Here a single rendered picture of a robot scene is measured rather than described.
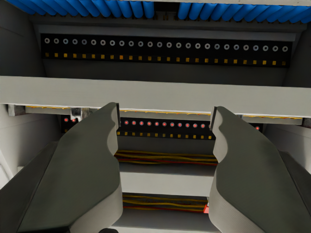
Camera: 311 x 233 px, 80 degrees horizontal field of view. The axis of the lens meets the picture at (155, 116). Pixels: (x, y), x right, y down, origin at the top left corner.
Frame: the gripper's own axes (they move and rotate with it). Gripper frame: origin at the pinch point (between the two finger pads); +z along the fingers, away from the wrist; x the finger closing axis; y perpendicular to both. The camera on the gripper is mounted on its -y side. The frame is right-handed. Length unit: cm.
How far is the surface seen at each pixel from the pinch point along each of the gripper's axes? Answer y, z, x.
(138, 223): 51, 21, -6
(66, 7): -4.9, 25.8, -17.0
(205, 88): 5.6, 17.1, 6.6
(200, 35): -0.2, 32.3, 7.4
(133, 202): 51, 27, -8
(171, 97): 7.0, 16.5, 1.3
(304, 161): 21.9, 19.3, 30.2
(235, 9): -5.1, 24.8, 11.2
